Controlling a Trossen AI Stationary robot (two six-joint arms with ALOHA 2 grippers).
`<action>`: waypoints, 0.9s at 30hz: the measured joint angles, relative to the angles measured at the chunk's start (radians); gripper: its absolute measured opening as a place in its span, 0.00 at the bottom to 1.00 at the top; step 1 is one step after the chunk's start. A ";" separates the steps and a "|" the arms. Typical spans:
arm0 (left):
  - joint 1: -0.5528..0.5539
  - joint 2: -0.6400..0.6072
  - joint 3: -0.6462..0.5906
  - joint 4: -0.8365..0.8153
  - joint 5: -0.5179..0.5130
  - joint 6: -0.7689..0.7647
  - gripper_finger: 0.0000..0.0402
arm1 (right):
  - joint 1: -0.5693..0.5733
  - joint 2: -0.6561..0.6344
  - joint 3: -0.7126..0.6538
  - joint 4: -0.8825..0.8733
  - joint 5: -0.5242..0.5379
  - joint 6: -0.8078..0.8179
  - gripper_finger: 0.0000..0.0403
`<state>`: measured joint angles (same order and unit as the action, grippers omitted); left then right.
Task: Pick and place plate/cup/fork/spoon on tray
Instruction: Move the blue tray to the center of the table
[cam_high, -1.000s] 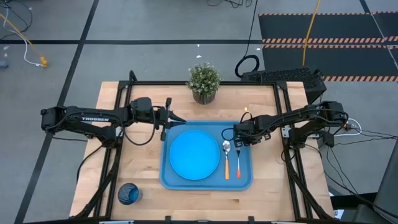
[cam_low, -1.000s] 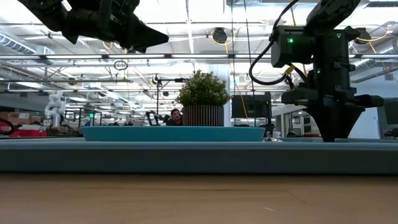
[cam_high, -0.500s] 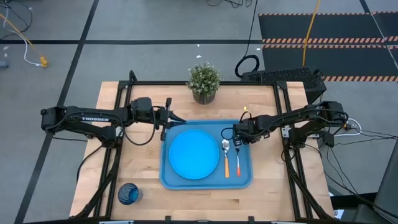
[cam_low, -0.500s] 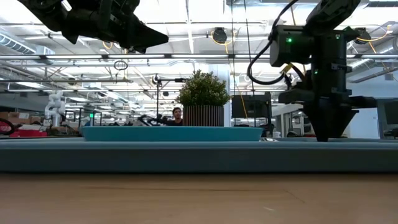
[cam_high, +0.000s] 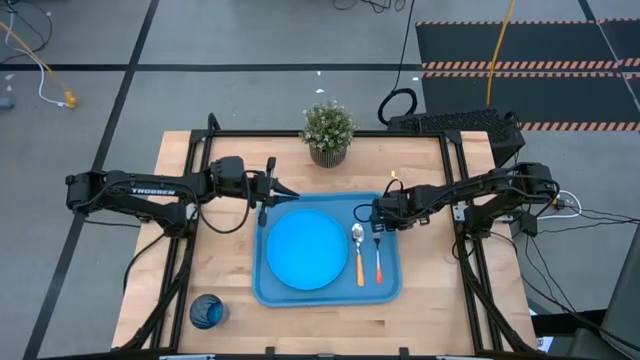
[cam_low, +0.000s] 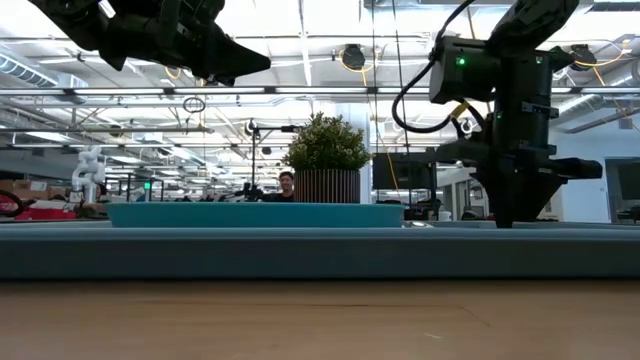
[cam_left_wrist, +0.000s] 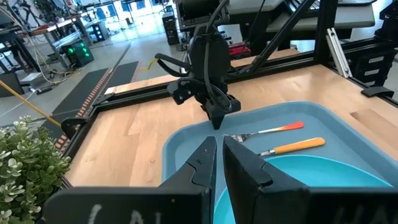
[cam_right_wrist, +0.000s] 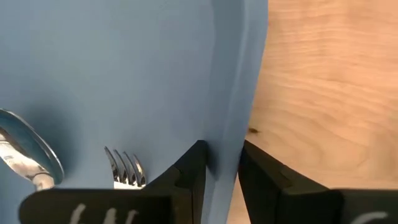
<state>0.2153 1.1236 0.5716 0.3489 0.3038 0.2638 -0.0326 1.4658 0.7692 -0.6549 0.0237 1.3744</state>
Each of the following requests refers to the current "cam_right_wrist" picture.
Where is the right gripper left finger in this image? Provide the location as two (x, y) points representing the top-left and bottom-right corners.
(144, 139), (208, 224)

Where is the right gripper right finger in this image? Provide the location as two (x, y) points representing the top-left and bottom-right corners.
(238, 139), (343, 224)

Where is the metal fork orange handle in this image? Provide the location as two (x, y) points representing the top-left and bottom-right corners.
(103, 146), (147, 190)

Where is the grey-blue plastic tray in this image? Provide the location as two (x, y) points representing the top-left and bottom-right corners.
(0, 0), (269, 224)

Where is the metal spoon yellow handle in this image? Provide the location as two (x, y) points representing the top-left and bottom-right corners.
(0, 108), (65, 191)

